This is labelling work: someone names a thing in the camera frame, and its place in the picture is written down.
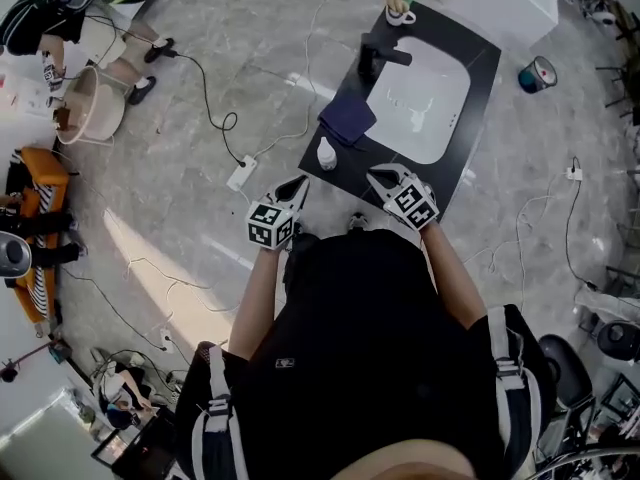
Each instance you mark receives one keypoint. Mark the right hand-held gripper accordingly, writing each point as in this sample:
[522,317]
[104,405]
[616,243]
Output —
[412,208]

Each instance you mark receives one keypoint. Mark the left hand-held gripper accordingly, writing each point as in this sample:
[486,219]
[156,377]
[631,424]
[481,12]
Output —
[270,225]

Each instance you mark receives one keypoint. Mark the white pump bottle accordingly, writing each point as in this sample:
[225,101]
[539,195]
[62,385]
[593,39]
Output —
[326,155]

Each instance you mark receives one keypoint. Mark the person's left forearm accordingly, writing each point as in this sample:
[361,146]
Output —
[255,303]

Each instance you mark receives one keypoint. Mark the person's right forearm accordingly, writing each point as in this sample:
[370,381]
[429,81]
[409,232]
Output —
[455,278]

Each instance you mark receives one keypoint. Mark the person's right shoe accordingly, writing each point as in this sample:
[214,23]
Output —
[359,222]

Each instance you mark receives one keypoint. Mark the long white power strip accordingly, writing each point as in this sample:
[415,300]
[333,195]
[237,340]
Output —
[241,173]

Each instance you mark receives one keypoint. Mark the dark blue folded towel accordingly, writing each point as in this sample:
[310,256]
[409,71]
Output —
[347,115]

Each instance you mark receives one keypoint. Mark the white sink basin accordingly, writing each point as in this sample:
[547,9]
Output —
[425,88]

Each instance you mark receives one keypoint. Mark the black faucet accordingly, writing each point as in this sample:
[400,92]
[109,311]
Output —
[367,58]

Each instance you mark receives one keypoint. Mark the black sink cabinet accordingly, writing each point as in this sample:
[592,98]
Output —
[475,63]

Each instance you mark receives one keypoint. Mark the person's black clothing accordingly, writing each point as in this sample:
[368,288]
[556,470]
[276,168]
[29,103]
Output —
[360,328]

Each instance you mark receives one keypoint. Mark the white cup with wooden sticks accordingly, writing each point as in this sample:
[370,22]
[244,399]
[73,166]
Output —
[397,15]

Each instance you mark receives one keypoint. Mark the blue trash bin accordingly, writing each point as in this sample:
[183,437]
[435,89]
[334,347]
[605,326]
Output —
[537,75]

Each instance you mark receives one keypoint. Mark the small white power strip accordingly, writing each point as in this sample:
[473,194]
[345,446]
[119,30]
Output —
[574,173]

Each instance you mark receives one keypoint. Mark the white floor socket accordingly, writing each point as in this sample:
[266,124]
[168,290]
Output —
[167,340]

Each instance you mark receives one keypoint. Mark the round beige tub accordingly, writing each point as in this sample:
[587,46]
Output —
[100,113]

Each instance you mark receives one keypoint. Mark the orange striped chair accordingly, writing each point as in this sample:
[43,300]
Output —
[45,168]

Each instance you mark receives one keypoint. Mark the black office chair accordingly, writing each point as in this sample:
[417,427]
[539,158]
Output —
[565,368]

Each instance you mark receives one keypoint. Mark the white grey handheld device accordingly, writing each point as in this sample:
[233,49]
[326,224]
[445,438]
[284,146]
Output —
[12,255]

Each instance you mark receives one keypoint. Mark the black monitor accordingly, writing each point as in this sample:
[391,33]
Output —
[145,448]

